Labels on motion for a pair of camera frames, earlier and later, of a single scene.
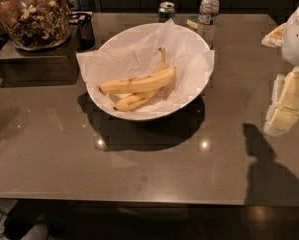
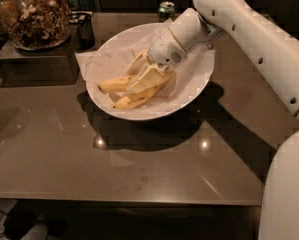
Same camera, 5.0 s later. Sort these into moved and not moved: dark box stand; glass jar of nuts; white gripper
Moved: white gripper
Not moved: glass jar of nuts; dark box stand
